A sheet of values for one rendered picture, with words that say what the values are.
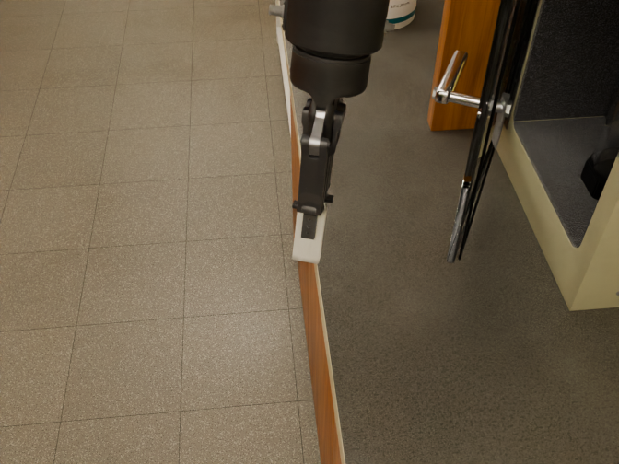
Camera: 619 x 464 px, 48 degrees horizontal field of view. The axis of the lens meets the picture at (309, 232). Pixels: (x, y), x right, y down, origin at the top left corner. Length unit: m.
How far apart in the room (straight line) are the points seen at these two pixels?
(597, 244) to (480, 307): 0.16
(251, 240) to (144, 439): 0.73
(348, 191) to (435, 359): 0.30
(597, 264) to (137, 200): 1.82
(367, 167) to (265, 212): 1.30
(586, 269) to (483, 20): 0.39
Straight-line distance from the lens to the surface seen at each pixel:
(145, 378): 1.97
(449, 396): 0.81
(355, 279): 0.90
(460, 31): 1.05
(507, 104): 0.74
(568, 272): 0.91
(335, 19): 0.63
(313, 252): 0.76
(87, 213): 2.44
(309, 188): 0.69
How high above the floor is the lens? 1.62
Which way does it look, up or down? 46 degrees down
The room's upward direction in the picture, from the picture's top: straight up
